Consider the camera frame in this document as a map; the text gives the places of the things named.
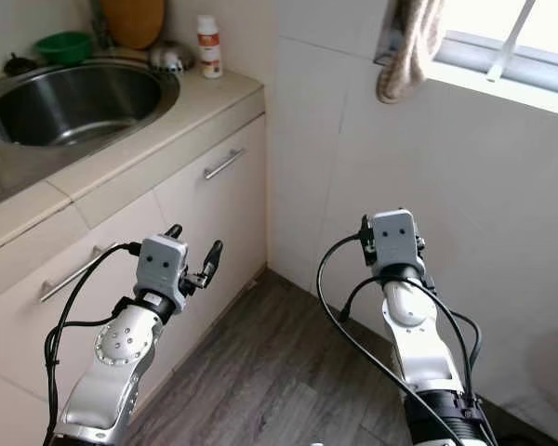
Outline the beige kitchen cabinet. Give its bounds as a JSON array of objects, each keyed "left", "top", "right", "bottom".
[{"left": 0, "top": 70, "right": 268, "bottom": 446}]

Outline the stainless steel double sink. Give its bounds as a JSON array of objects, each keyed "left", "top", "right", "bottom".
[{"left": 0, "top": 60, "right": 182, "bottom": 210}]

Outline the silver steel scourer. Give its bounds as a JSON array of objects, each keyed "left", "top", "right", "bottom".
[{"left": 149, "top": 40, "right": 194, "bottom": 73}]

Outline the beige hanging towel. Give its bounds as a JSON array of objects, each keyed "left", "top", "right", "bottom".
[{"left": 376, "top": 0, "right": 447, "bottom": 104}]

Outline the white bottle with red label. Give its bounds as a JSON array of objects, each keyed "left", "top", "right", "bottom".
[{"left": 195, "top": 14, "right": 222, "bottom": 79}]

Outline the brown wooden cutting board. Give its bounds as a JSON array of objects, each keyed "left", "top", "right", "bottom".
[{"left": 100, "top": 0, "right": 166, "bottom": 50}]

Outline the green plastic bowl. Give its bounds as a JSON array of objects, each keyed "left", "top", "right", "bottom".
[{"left": 34, "top": 31, "right": 94, "bottom": 66}]

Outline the black sink plug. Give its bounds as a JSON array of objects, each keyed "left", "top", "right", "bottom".
[{"left": 3, "top": 53, "right": 38, "bottom": 77}]

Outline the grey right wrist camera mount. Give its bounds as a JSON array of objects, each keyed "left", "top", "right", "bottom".
[{"left": 370, "top": 209, "right": 421, "bottom": 272}]

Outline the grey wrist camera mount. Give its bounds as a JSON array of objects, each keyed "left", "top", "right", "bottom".
[
  {"left": 138, "top": 235, "right": 189, "bottom": 296},
  {"left": 370, "top": 209, "right": 421, "bottom": 272}
]

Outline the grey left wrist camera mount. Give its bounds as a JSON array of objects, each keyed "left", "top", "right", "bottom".
[{"left": 138, "top": 235, "right": 189, "bottom": 296}]

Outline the silver bar cabinet handle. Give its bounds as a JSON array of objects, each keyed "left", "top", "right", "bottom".
[
  {"left": 39, "top": 243, "right": 117, "bottom": 303},
  {"left": 204, "top": 148, "right": 246, "bottom": 180}
]

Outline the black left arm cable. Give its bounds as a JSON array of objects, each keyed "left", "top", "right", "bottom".
[{"left": 44, "top": 242, "right": 145, "bottom": 446}]

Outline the white barred window frame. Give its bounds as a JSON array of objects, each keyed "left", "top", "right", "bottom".
[{"left": 375, "top": 0, "right": 558, "bottom": 117}]

